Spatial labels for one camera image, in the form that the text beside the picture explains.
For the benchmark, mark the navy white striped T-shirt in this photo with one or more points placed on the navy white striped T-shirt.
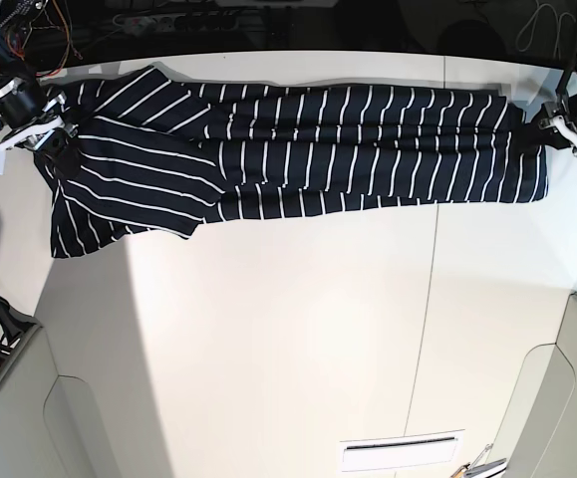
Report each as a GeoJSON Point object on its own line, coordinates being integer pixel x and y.
{"type": "Point", "coordinates": [156, 154]}

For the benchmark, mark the black power strip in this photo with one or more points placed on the black power strip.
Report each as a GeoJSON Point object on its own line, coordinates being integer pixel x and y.
{"type": "Point", "coordinates": [212, 21]}

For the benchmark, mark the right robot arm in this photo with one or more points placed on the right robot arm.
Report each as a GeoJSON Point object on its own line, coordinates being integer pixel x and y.
{"type": "Point", "coordinates": [16, 26]}

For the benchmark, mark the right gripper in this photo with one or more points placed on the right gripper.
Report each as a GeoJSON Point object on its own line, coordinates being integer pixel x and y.
{"type": "Point", "coordinates": [35, 123]}

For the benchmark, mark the grey chair right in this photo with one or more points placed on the grey chair right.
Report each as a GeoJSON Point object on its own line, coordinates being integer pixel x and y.
{"type": "Point", "coordinates": [538, 433]}

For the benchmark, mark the grey chair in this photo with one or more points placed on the grey chair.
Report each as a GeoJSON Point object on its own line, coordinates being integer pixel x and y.
{"type": "Point", "coordinates": [538, 433]}
{"type": "Point", "coordinates": [64, 416]}

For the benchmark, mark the grey tool at edge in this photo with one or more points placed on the grey tool at edge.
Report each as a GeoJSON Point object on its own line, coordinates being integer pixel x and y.
{"type": "Point", "coordinates": [478, 469]}

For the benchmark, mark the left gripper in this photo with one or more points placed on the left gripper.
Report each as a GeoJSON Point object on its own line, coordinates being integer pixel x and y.
{"type": "Point", "coordinates": [555, 125]}

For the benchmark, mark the grey chair left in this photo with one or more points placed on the grey chair left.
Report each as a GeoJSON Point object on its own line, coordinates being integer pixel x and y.
{"type": "Point", "coordinates": [64, 416]}

